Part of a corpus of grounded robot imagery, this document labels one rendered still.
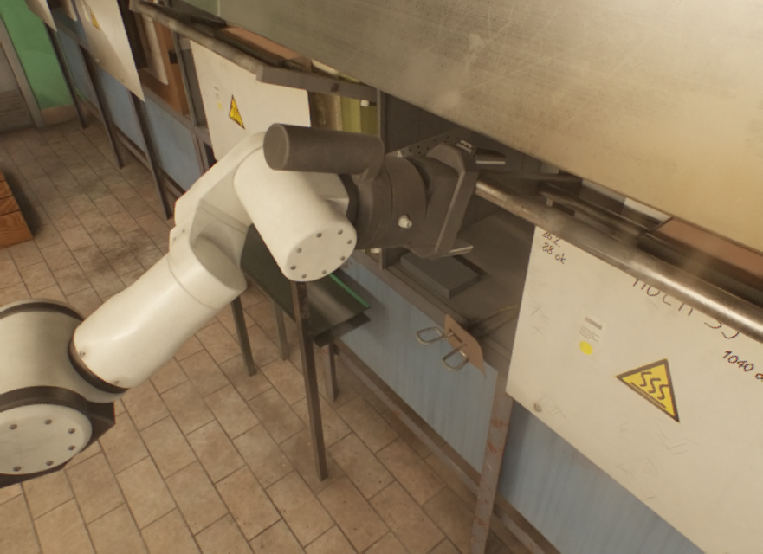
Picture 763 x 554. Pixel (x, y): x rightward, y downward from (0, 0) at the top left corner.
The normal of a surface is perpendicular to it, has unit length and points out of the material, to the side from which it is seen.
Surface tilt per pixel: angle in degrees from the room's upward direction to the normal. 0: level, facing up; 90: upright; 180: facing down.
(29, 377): 15
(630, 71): 80
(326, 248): 107
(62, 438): 95
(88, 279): 0
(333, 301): 0
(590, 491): 90
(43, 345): 27
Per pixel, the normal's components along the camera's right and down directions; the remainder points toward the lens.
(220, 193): 0.50, 0.72
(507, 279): -0.01, -0.79
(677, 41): -0.77, 0.23
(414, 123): 0.62, 0.47
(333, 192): 0.44, -0.70
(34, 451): 0.39, 0.62
